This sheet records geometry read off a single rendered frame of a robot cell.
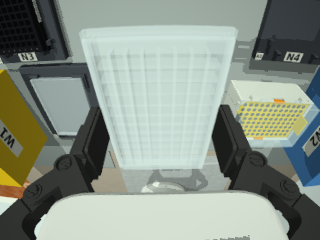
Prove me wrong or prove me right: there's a yellow open bin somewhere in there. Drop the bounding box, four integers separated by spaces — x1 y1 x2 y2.
0 69 48 187

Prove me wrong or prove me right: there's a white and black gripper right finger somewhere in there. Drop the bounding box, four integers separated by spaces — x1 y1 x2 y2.
211 104 320 240

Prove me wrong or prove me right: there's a blue open-top bin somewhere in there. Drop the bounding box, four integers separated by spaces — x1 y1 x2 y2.
283 67 320 187

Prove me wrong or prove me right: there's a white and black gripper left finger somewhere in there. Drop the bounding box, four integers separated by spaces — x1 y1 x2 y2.
0 107 110 240

